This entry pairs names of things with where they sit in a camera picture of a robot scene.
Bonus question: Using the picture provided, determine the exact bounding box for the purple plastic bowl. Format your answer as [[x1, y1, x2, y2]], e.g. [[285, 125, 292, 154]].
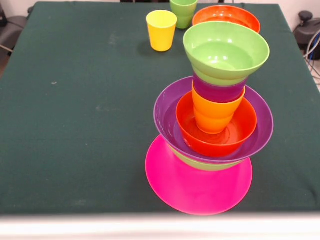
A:
[[153, 76, 275, 165]]

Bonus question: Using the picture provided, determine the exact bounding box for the orange plastic cup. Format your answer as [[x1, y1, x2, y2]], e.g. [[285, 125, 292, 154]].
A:
[[191, 81, 246, 135]]

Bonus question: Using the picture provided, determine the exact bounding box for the purple plastic cup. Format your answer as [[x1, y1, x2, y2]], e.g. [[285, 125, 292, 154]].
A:
[[192, 76, 249, 103]]

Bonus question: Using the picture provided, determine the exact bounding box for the large green plastic bowl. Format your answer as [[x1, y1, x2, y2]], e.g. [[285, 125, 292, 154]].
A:
[[168, 146, 242, 172]]

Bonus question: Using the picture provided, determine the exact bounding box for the pink plastic bowl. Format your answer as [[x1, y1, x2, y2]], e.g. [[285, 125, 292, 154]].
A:
[[145, 134, 254, 216]]

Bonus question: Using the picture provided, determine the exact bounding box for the small red-orange plastic bowl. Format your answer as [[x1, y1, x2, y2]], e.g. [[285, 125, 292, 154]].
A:
[[175, 91, 258, 158]]

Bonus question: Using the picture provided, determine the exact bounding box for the small green plastic bowl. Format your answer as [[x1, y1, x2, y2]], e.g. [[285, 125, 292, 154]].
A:
[[182, 21, 271, 87]]

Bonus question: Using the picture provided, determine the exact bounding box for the yellow plastic cup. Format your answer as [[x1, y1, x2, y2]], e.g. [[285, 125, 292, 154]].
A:
[[145, 9, 178, 53]]

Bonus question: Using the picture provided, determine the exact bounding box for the dark green tablecloth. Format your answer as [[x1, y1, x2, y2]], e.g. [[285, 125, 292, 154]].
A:
[[0, 1, 320, 215]]

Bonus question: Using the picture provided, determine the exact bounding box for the green plastic cup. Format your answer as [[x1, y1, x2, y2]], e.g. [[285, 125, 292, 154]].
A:
[[169, 0, 199, 30]]

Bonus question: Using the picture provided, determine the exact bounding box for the large red-orange plastic bowl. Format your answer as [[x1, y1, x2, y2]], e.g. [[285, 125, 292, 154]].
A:
[[191, 5, 261, 35]]

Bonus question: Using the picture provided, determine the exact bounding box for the black chair base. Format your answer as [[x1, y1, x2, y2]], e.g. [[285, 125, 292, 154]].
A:
[[293, 11, 320, 46]]

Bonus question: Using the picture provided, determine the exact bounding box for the grey office chair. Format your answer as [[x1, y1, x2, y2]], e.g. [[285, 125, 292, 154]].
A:
[[0, 14, 30, 53]]

